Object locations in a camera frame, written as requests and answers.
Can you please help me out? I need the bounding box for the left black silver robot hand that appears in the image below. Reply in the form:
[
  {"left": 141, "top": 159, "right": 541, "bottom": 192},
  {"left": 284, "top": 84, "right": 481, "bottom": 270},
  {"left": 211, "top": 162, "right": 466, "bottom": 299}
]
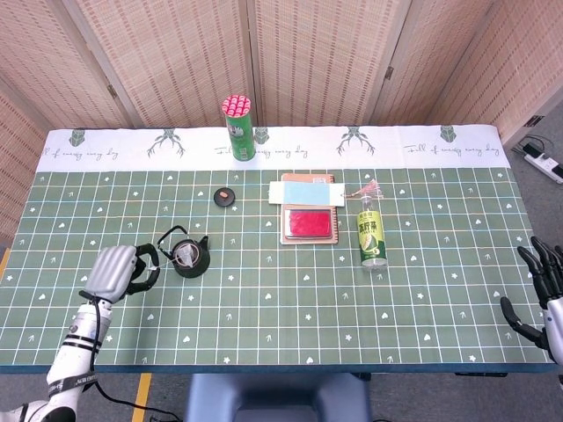
[{"left": 78, "top": 244, "right": 162, "bottom": 304}]

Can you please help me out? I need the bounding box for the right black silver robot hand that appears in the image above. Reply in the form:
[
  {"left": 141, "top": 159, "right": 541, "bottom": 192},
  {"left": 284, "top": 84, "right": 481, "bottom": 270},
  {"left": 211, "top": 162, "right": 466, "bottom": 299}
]
[{"left": 500, "top": 236, "right": 563, "bottom": 364}]

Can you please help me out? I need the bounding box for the tea bag with string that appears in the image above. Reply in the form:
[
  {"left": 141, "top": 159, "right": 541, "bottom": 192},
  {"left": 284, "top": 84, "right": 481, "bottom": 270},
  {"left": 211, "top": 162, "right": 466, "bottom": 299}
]
[{"left": 149, "top": 244, "right": 197, "bottom": 272}]

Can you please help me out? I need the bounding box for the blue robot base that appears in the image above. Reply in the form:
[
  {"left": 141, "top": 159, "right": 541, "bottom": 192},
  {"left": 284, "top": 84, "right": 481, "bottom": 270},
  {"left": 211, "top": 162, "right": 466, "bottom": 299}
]
[{"left": 183, "top": 373, "right": 373, "bottom": 422}]

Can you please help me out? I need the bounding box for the black cast iron teapot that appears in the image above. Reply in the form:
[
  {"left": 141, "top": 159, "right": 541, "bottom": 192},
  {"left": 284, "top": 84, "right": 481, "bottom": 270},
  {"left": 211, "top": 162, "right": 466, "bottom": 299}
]
[{"left": 157, "top": 225, "right": 211, "bottom": 280}]

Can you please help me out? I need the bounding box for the black teapot lid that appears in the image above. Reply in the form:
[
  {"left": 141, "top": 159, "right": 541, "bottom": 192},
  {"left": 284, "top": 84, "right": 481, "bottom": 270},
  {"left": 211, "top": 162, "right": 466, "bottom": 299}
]
[{"left": 213, "top": 186, "right": 236, "bottom": 207}]

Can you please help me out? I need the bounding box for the lemon tea plastic bottle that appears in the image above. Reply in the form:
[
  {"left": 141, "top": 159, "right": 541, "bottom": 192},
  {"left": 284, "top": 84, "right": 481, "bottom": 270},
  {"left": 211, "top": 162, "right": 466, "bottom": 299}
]
[{"left": 356, "top": 195, "right": 388, "bottom": 270}]

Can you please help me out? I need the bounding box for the white power strip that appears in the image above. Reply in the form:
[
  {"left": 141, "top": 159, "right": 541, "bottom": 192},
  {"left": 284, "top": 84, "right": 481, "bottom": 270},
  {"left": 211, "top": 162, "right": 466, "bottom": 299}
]
[{"left": 523, "top": 147, "right": 563, "bottom": 185}]

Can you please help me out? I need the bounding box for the green cylindrical snack can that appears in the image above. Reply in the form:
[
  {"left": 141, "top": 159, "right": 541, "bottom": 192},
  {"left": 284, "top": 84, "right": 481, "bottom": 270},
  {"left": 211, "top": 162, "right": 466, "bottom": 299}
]
[{"left": 221, "top": 94, "right": 256, "bottom": 162}]

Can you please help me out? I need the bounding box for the red ink pad case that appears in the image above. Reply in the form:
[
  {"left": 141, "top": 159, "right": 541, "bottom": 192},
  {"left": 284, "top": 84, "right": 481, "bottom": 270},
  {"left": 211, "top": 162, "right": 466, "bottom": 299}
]
[{"left": 283, "top": 207, "right": 333, "bottom": 241}]

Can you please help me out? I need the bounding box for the green grid tablecloth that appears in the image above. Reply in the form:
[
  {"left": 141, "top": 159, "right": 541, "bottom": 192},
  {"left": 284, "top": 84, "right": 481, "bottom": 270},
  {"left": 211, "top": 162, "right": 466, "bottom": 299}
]
[{"left": 8, "top": 125, "right": 556, "bottom": 367}]

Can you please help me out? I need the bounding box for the white blue tasselled bookmark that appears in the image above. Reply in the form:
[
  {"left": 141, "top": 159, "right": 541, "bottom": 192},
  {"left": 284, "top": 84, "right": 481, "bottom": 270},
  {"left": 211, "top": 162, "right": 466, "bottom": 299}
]
[{"left": 267, "top": 178, "right": 386, "bottom": 207}]

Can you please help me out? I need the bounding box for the bamboo folding screen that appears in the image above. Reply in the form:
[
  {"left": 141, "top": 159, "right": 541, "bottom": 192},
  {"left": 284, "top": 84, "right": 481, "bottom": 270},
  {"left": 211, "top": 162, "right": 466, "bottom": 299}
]
[{"left": 0, "top": 0, "right": 563, "bottom": 247}]

